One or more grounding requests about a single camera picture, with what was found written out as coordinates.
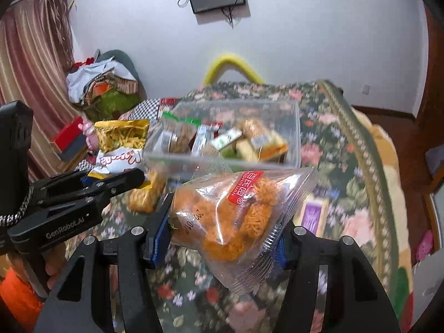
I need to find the person's left hand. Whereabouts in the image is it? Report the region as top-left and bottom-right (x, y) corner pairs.
(7, 241), (68, 297)

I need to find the red cloth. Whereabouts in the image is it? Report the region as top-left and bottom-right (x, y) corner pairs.
(73, 57), (99, 72)

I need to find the pink soft item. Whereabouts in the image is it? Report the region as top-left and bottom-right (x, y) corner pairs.
(78, 118), (99, 150)

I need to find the small green snack packet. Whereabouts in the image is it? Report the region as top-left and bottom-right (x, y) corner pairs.
(211, 128), (243, 151)

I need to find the striped curtain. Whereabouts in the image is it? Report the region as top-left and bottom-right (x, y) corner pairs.
(0, 0), (79, 181)

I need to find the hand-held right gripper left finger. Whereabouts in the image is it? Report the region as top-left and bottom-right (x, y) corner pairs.
(35, 192), (174, 333)

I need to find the pink slipper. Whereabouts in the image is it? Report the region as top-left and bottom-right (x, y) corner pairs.
(414, 231), (434, 261)

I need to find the clear bag of orange noodle snack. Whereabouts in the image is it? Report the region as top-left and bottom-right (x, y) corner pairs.
(170, 166), (318, 294)

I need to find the yellow foam tube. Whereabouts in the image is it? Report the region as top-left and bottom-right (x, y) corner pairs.
(203, 53), (267, 85)

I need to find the clear biscuit packet green trim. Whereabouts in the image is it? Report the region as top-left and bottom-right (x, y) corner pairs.
(161, 112), (202, 155)

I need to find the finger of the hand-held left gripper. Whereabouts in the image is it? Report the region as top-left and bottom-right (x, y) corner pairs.
(42, 168), (146, 216)
(33, 170), (105, 202)

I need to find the yellow chips packet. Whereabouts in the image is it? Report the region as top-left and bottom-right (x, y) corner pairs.
(87, 120), (150, 181)

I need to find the pile of clothes on chair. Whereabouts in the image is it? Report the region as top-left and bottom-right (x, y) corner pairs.
(66, 60), (136, 103)

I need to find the green cloth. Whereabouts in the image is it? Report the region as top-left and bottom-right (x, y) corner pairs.
(85, 90), (141, 120)

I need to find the red box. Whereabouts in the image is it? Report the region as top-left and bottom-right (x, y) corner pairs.
(52, 116), (89, 162)

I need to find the patchwork quilt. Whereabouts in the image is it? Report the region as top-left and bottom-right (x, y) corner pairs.
(132, 97), (181, 118)

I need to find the purple snack bar packet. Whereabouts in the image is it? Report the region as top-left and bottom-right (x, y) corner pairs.
(298, 196), (328, 238)

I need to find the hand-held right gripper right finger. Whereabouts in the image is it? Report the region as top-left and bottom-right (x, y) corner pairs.
(271, 220), (403, 333)

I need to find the wooden door frame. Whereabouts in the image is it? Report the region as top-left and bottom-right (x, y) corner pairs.
(413, 3), (444, 167)

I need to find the orange snack packet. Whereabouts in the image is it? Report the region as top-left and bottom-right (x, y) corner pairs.
(260, 135), (289, 162)

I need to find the orange crisps packet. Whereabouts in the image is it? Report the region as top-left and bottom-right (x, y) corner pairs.
(127, 166), (167, 214)

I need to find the clear plastic storage container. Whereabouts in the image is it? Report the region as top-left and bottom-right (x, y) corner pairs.
(143, 99), (302, 174)

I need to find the grey chair back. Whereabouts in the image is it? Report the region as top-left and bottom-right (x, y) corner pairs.
(95, 49), (148, 99)

